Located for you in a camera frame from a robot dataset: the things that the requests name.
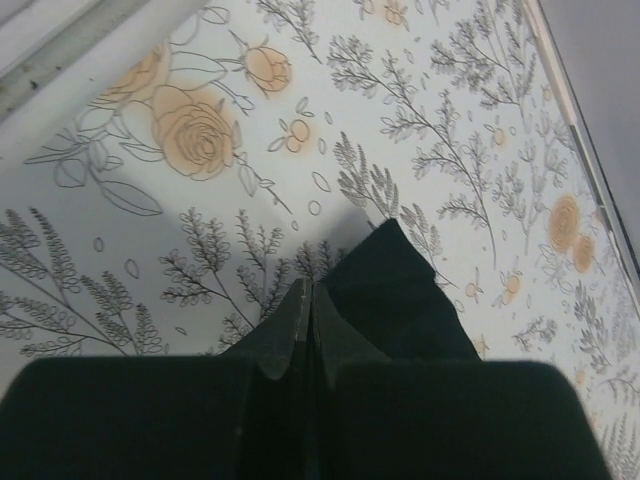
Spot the black t-shirt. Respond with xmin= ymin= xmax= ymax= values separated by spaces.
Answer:
xmin=322 ymin=219 xmax=480 ymax=362

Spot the floral table mat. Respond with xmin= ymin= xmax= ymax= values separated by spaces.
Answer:
xmin=1 ymin=1 xmax=639 ymax=479

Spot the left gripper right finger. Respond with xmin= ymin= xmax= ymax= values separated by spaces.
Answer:
xmin=311 ymin=285 xmax=611 ymax=479

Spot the aluminium table frame rail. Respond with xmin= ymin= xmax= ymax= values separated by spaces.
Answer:
xmin=1 ymin=1 xmax=639 ymax=279

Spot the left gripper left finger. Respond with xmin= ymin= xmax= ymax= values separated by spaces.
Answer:
xmin=1 ymin=280 xmax=312 ymax=479

